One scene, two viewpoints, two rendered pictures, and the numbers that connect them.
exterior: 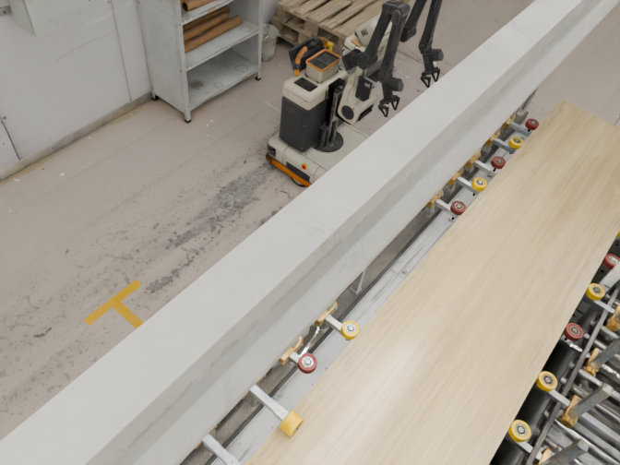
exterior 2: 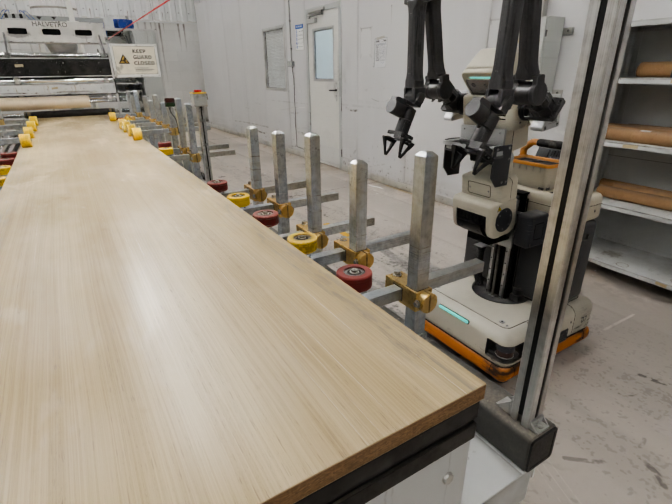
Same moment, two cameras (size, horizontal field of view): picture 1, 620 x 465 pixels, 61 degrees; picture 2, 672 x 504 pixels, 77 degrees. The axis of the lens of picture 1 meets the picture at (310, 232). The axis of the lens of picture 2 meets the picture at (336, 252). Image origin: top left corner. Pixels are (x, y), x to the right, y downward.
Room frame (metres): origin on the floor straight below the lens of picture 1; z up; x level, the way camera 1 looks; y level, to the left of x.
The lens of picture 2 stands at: (3.20, -2.08, 1.31)
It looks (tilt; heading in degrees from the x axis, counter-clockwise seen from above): 23 degrees down; 117
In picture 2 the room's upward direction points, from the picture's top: 1 degrees counter-clockwise
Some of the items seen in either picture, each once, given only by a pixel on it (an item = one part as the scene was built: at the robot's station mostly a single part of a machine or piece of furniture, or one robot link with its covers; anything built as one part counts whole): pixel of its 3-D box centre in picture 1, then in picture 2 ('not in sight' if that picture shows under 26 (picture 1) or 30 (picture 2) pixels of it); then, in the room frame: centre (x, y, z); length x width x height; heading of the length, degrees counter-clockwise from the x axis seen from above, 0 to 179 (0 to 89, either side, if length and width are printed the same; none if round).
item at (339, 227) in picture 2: (464, 156); (321, 232); (2.54, -0.87, 0.80); 0.43 x 0.03 x 0.04; 58
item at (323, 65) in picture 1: (322, 65); (534, 171); (3.14, 0.10, 0.87); 0.23 x 0.15 x 0.11; 148
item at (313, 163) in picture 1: (323, 151); (497, 310); (3.08, 0.00, 0.16); 0.67 x 0.64 x 0.25; 58
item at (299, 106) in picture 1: (320, 101); (522, 229); (3.13, 0.08, 0.59); 0.55 x 0.34 x 0.83; 148
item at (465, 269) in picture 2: (500, 118); (419, 285); (2.96, -1.14, 0.82); 0.43 x 0.03 x 0.04; 58
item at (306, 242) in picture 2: (513, 147); (303, 255); (2.64, -1.17, 0.85); 0.08 x 0.08 x 0.11
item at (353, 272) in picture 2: (530, 128); (354, 292); (2.86, -1.30, 0.85); 0.08 x 0.08 x 0.11
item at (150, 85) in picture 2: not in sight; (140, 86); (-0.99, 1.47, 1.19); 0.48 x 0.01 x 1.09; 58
